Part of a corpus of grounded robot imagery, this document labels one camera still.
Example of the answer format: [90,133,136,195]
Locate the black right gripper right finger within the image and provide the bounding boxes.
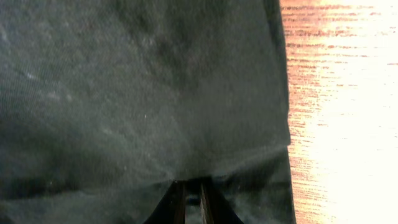
[200,179,243,224]

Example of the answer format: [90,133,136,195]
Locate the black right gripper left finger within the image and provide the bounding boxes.
[144,181,186,224]

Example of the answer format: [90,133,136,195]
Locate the black t-shirt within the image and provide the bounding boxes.
[1,0,295,223]

